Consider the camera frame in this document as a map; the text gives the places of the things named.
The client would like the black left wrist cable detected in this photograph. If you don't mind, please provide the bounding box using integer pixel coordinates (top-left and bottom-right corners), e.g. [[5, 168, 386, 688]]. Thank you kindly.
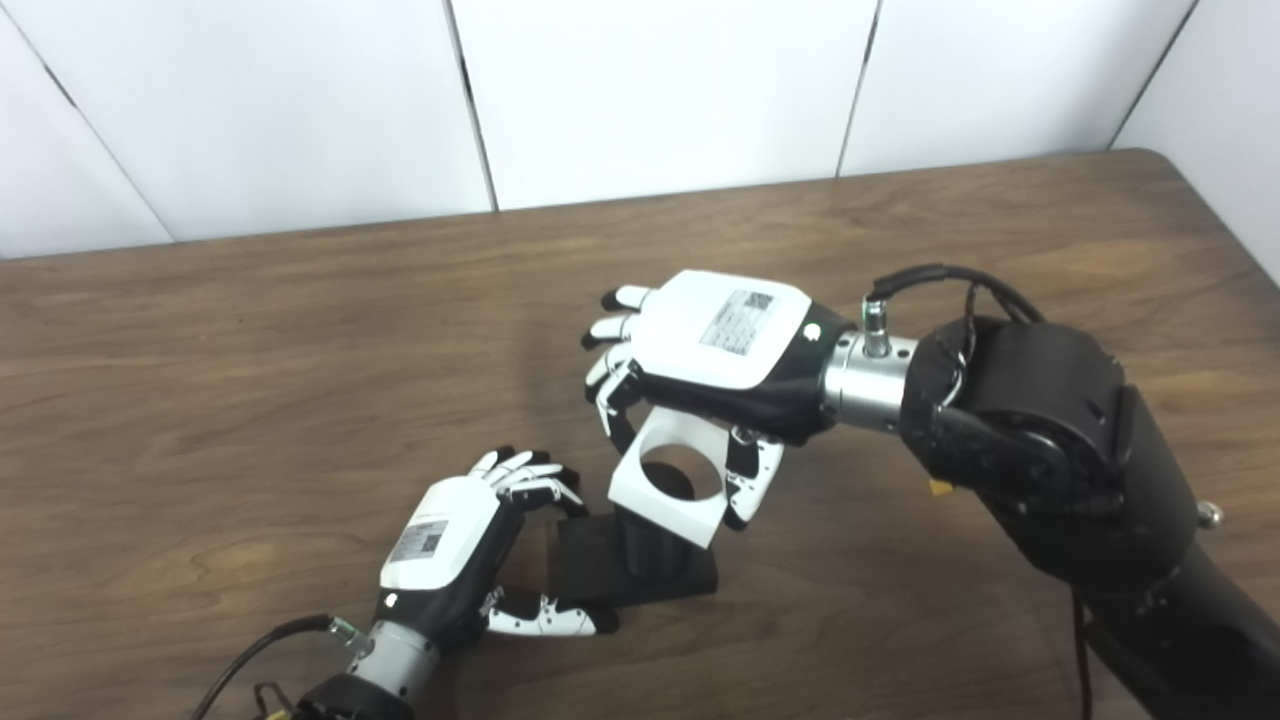
[[190, 614, 363, 720]]

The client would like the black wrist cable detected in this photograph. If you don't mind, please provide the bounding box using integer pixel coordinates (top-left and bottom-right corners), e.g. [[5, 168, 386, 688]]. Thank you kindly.
[[190, 614, 363, 720], [862, 263, 1096, 720]]

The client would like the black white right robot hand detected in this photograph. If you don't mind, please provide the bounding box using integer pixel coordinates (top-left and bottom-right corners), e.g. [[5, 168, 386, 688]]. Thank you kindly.
[[583, 270, 861, 531]]

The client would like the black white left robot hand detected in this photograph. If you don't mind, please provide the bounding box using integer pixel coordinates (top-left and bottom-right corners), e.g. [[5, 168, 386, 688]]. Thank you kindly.
[[378, 447, 621, 641]]

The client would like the black peg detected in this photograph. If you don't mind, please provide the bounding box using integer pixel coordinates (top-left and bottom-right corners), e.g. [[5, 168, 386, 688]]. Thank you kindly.
[[555, 465, 719, 606]]

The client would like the white square piece with hole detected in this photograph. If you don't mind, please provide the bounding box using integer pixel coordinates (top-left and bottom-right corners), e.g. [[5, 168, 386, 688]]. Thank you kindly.
[[608, 405, 736, 549]]

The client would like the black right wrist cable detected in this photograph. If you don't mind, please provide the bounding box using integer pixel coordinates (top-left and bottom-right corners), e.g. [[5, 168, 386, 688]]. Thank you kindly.
[[862, 263, 1096, 720]]

